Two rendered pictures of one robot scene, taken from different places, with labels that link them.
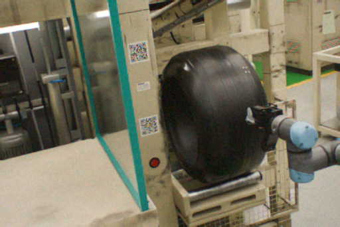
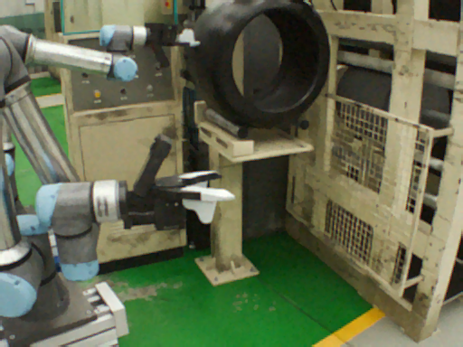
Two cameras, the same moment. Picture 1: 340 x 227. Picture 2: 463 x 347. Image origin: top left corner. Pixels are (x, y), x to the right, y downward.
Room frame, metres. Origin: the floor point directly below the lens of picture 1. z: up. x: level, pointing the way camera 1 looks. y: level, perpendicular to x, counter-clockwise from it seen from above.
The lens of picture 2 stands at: (1.50, -1.95, 1.38)
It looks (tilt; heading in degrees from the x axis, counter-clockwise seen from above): 22 degrees down; 83
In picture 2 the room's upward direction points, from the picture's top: straight up
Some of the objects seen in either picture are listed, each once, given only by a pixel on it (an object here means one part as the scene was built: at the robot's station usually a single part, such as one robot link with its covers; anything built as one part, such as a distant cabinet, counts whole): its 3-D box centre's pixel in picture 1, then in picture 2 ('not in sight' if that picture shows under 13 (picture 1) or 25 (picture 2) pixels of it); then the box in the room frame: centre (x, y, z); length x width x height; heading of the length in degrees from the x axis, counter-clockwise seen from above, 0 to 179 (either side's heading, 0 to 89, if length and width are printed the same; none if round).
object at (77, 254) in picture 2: not in sight; (78, 246); (1.29, -1.20, 0.94); 0.11 x 0.08 x 0.11; 93
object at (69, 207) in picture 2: not in sight; (68, 205); (1.29, -1.21, 1.04); 0.11 x 0.08 x 0.09; 3
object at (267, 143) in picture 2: (209, 193); (253, 141); (1.82, -0.13, 0.80); 0.37 x 0.36 x 0.02; 18
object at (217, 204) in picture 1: (223, 200); (224, 136); (1.69, -0.17, 0.84); 0.36 x 0.09 x 0.06; 108
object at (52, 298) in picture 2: not in sight; (36, 286); (1.14, -1.09, 0.77); 0.15 x 0.15 x 0.10
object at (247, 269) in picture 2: not in sight; (226, 264); (1.72, 0.11, 0.02); 0.27 x 0.27 x 0.04; 18
